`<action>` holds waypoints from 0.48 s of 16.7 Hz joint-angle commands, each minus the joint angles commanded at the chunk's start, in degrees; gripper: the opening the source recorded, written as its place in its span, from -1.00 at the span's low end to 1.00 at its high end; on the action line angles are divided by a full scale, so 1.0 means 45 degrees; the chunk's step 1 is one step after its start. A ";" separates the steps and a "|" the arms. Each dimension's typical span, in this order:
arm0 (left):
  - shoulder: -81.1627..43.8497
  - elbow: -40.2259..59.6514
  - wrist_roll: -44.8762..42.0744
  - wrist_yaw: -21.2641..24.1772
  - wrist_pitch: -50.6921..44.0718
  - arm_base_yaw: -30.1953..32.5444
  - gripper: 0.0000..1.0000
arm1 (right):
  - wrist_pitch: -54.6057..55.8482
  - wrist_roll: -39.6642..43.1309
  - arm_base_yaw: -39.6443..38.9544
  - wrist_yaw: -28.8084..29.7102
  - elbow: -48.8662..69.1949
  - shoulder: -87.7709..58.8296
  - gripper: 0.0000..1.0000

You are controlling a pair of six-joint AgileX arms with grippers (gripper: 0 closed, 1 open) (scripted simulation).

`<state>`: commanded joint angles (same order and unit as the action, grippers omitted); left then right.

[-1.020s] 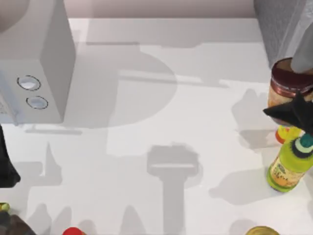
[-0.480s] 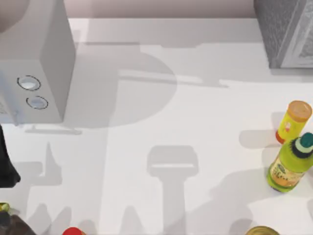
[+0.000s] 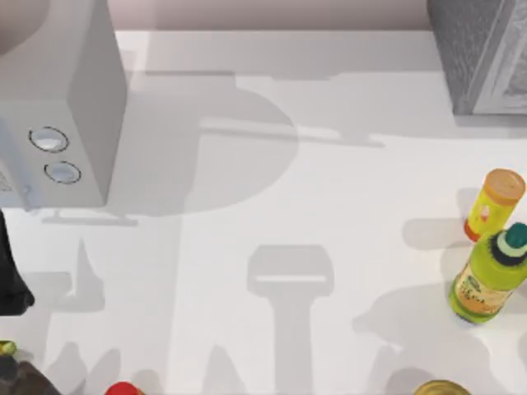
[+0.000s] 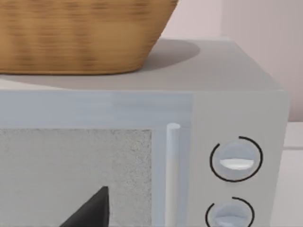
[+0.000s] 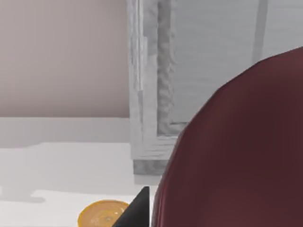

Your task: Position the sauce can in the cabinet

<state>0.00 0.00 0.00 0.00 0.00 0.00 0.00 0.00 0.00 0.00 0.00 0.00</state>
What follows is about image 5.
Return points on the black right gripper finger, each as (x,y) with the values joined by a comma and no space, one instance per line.
(139,210)

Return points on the dark red cup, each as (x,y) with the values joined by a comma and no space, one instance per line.
(232,146)

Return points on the yellow round coaster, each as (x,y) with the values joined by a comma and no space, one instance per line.
(101,214)

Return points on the pale grey wooden cabinet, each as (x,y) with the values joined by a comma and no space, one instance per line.
(213,59)

